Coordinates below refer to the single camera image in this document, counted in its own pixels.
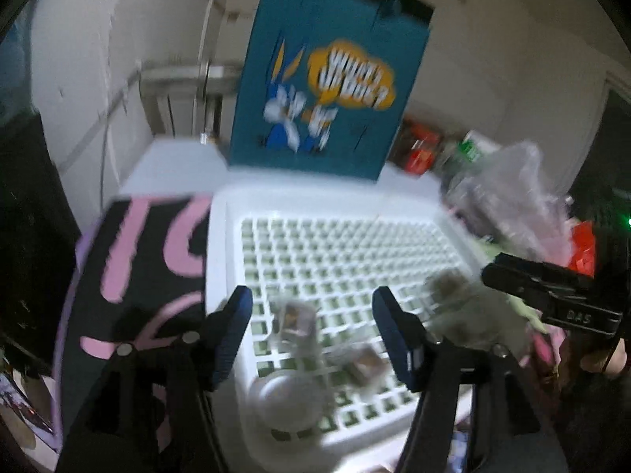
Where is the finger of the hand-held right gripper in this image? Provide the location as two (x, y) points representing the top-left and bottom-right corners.
(480, 253), (597, 309)

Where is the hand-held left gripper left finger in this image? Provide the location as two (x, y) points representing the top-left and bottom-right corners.
(56, 285), (254, 473)

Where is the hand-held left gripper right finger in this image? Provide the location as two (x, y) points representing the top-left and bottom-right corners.
(372, 286), (568, 473)

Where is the round clear container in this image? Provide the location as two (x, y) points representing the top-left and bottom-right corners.
(249, 372), (329, 434)

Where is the white plastic grid tray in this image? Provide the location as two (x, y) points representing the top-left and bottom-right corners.
(204, 165), (533, 473)

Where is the person's right hand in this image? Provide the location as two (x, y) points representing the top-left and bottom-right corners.
(567, 337), (629, 382)

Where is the red plastic bag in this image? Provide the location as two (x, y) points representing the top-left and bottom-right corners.
(567, 221), (597, 277)

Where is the clear plastic bag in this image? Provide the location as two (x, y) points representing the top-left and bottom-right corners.
(441, 140), (575, 267)

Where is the green-capped bottle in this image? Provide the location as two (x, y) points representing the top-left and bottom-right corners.
(446, 130), (498, 178)

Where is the red jar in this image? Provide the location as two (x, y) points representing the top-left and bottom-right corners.
(401, 123), (442, 175)

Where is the teal cartoon tote bag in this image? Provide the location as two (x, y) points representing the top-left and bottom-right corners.
(229, 0), (435, 181)

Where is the black furniture panel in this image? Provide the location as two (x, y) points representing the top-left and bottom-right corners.
(0, 108), (82, 380)

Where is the metal railing pipe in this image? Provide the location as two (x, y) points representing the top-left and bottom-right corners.
(138, 59), (242, 143)

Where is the dark window with white frame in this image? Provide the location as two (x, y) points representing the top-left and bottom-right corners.
(567, 74), (631, 237)

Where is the black wall television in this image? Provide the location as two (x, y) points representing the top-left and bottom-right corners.
(323, 0), (435, 25)

